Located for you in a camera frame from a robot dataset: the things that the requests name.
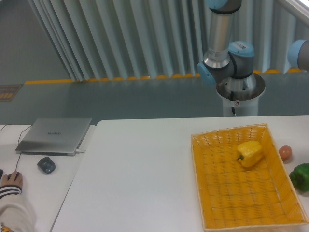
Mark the red tomato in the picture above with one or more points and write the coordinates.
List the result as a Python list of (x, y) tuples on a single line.
[(285, 152)]

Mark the cream sleeved forearm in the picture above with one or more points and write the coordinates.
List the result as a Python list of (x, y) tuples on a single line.
[(14, 213)]

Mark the green bell pepper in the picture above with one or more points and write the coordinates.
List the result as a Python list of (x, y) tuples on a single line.
[(300, 177)]

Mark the person's hand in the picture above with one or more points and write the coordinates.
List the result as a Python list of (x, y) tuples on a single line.
[(11, 184)]

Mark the yellow wicker basket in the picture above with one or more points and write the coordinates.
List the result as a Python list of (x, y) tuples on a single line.
[(234, 198)]

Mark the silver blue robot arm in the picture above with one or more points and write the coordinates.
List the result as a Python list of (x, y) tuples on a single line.
[(220, 33)]

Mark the white pleated curtain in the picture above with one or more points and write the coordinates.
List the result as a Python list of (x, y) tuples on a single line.
[(109, 39)]

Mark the yellow bell pepper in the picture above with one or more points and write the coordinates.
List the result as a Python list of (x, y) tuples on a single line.
[(250, 153)]

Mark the silver laptop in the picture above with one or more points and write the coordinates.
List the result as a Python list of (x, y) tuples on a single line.
[(54, 136)]

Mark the dark earbud case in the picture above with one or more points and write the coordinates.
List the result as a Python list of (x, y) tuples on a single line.
[(46, 165)]

